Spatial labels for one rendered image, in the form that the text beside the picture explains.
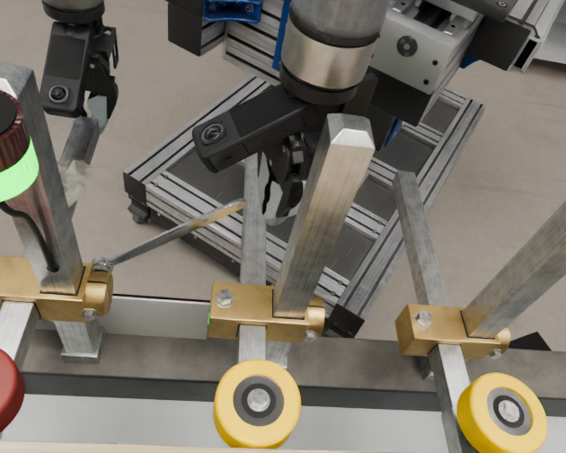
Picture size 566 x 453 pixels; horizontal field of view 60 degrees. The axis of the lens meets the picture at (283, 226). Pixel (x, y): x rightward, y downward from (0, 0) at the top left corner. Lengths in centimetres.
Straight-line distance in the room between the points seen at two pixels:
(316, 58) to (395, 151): 149
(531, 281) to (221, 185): 115
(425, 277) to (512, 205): 159
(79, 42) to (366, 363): 58
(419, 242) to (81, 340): 48
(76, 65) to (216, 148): 28
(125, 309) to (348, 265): 91
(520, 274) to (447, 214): 149
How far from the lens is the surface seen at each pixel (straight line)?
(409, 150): 191
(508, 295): 60
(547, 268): 56
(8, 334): 57
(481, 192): 224
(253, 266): 62
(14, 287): 59
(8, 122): 35
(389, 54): 87
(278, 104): 45
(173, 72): 238
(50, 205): 45
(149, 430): 76
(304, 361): 72
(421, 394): 77
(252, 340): 57
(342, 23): 39
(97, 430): 77
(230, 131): 45
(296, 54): 41
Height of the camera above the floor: 135
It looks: 50 degrees down
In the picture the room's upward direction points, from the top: 16 degrees clockwise
